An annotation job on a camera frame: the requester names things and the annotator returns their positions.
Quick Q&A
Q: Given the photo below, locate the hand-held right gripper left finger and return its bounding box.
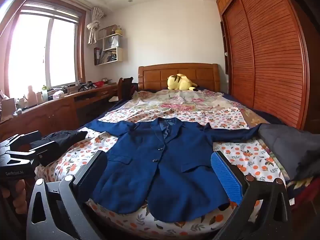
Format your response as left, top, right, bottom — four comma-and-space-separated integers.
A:
26, 151, 108, 240

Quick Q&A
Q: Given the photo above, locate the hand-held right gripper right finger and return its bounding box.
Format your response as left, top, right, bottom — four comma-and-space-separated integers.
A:
211, 151, 292, 240

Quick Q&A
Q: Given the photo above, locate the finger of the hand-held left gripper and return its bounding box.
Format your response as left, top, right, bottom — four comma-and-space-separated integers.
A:
0, 130, 42, 153
5, 141, 61, 167

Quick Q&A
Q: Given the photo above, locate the navy blue blazer jacket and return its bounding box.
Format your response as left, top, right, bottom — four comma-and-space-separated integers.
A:
85, 117, 263, 223

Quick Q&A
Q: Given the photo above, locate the person's left hand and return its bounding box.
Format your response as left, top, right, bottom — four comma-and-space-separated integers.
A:
0, 179, 27, 214

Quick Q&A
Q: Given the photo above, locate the black folded garment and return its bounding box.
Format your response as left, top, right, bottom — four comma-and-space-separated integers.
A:
41, 130, 88, 147

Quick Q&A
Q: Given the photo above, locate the cardboard box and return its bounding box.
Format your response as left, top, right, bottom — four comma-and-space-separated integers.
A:
0, 97, 15, 120

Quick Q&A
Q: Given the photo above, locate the long wooden desk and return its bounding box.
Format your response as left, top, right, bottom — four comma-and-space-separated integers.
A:
0, 81, 120, 140

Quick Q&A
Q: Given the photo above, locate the translucent bottle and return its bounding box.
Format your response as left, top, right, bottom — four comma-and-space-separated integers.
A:
26, 85, 38, 107

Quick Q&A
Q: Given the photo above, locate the orange floral bedsheet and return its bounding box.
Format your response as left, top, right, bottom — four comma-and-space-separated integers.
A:
34, 105, 288, 235

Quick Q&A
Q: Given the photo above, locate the grey garment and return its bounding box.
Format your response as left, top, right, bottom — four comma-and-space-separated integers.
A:
257, 123, 320, 180

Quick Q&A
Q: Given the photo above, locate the black device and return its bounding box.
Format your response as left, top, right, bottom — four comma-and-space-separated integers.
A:
78, 81, 97, 92

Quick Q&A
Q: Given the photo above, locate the red cloth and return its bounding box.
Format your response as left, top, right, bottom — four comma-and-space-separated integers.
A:
287, 177, 320, 205

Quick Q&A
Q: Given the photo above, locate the dark wooden chair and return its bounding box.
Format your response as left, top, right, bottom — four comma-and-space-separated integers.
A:
118, 77, 135, 100

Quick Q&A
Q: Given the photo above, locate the pink floral quilt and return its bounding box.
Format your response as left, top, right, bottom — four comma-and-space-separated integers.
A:
130, 89, 225, 113

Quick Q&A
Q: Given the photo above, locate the wooden framed window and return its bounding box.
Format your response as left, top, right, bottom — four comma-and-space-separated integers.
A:
0, 0, 87, 98

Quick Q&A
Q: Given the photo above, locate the yellow plush toy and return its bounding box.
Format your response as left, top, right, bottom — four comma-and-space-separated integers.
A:
167, 74, 198, 91

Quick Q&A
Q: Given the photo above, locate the wooden bed headboard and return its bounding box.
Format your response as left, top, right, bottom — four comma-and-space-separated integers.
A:
138, 63, 221, 92

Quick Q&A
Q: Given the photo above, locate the white paper bag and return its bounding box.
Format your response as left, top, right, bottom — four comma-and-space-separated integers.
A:
104, 35, 119, 49

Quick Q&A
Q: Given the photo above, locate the tied white curtain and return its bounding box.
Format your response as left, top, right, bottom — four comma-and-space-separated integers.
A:
86, 6, 105, 45

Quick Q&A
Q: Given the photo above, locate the wooden louvred wardrobe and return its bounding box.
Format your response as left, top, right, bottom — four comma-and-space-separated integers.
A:
216, 0, 320, 130

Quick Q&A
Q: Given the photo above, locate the white wall shelf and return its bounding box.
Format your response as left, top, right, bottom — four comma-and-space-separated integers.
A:
94, 25, 124, 66

